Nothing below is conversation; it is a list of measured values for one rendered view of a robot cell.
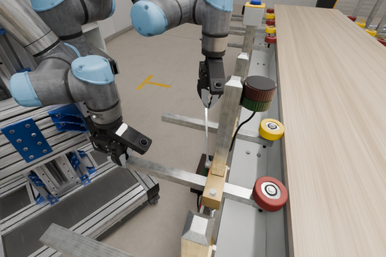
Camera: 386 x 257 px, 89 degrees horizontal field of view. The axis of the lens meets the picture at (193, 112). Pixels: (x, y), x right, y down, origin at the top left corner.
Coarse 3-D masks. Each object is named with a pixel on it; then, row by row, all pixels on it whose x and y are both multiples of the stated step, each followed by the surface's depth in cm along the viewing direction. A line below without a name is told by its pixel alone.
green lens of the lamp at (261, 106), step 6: (240, 102) 40; (246, 102) 38; (252, 102) 37; (258, 102) 37; (264, 102) 37; (270, 102) 37; (246, 108) 39; (252, 108) 38; (258, 108) 37; (264, 108) 38
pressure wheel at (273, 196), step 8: (264, 176) 52; (256, 184) 50; (264, 184) 51; (272, 184) 51; (280, 184) 50; (256, 192) 49; (264, 192) 49; (272, 192) 49; (280, 192) 49; (256, 200) 49; (264, 200) 47; (272, 200) 47; (280, 200) 47; (264, 208) 48; (272, 208) 47; (280, 208) 48
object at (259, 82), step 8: (248, 80) 38; (256, 80) 38; (264, 80) 38; (272, 80) 38; (256, 88) 36; (264, 88) 36; (272, 88) 36; (240, 104) 40; (248, 120) 43; (232, 144) 50
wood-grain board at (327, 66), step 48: (288, 48) 127; (336, 48) 130; (384, 48) 133; (288, 96) 83; (336, 96) 85; (384, 96) 86; (288, 144) 62; (336, 144) 63; (384, 144) 63; (288, 192) 50; (336, 192) 50; (384, 192) 50; (288, 240) 43; (336, 240) 41; (384, 240) 42
